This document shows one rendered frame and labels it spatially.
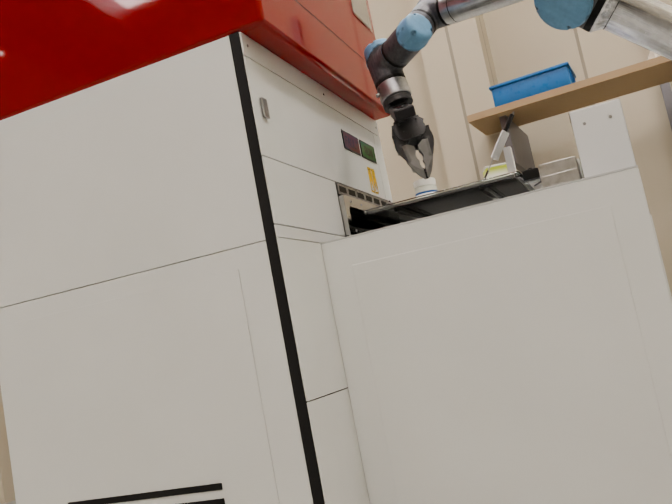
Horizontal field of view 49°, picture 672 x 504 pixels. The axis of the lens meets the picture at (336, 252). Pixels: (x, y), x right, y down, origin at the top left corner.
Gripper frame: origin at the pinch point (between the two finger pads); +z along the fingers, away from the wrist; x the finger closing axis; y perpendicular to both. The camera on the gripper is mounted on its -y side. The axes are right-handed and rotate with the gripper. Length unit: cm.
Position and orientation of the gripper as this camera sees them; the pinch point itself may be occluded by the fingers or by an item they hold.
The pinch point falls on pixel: (425, 172)
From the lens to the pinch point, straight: 170.2
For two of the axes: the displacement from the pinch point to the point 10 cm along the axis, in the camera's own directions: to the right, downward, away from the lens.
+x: -9.5, 3.1, -0.1
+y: 0.8, 2.7, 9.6
